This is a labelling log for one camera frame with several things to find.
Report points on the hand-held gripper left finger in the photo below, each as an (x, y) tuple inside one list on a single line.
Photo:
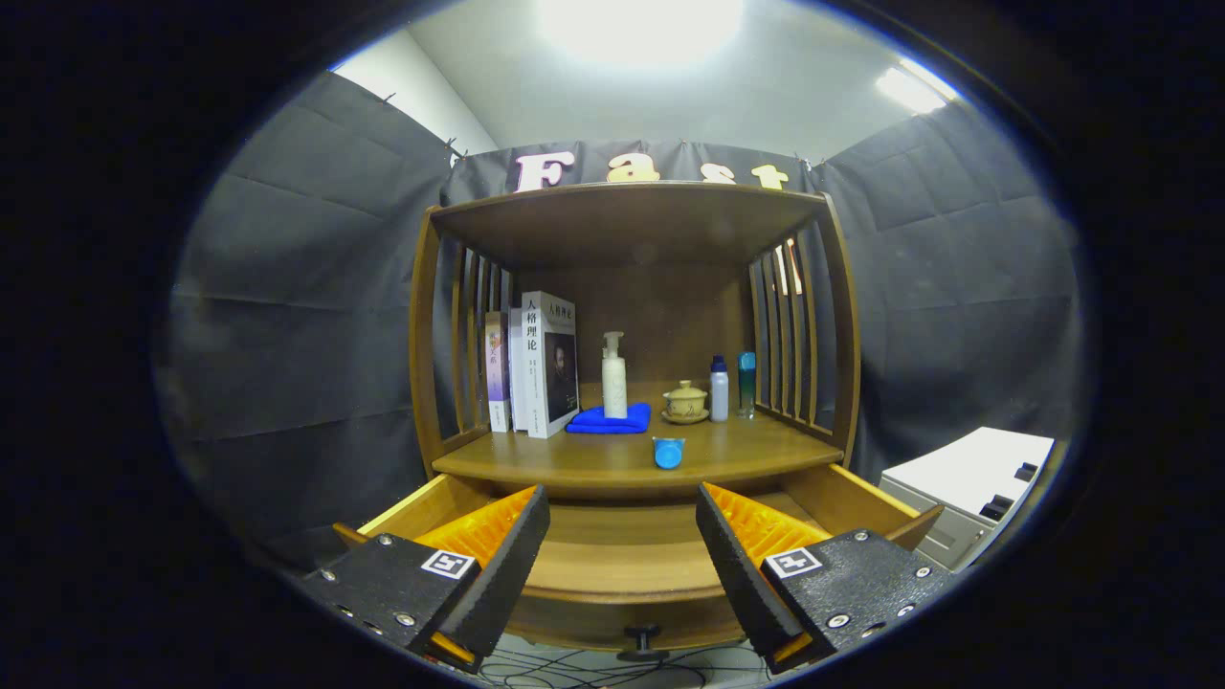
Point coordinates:
[(507, 565)]

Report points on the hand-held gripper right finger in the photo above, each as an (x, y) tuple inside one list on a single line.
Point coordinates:
[(737, 565)]

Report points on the wooden drawer with black knob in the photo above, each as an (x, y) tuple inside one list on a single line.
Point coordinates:
[(622, 565)]

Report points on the white and blue tube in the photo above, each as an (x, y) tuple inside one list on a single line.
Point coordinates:
[(669, 454)]

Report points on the wooden countertop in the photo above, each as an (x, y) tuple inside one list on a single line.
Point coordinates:
[(574, 459)]

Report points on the white and grey filing cabinet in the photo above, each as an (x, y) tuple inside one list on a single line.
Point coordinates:
[(967, 459)]

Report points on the brown wooden cabinet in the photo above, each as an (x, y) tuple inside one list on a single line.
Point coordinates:
[(632, 225)]

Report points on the blue folded cloth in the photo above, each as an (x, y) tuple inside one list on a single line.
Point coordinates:
[(593, 424)]

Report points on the white bottle with blue cap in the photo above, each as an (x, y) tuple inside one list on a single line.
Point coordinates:
[(719, 394)]

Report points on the yellow lidded teacup with saucer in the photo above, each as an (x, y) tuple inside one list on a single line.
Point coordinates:
[(685, 400)]

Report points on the teal bottle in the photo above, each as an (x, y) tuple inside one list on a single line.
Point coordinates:
[(746, 388)]

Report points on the thin white book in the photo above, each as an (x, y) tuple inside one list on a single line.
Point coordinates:
[(517, 373)]

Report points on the purple book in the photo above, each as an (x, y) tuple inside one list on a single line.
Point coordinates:
[(496, 373)]

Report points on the white book with portrait cover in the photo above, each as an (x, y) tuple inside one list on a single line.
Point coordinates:
[(555, 368)]

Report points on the white pump bottle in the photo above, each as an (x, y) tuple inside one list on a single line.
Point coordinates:
[(614, 388)]

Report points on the small ceiling light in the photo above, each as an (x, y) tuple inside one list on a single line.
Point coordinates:
[(909, 89)]

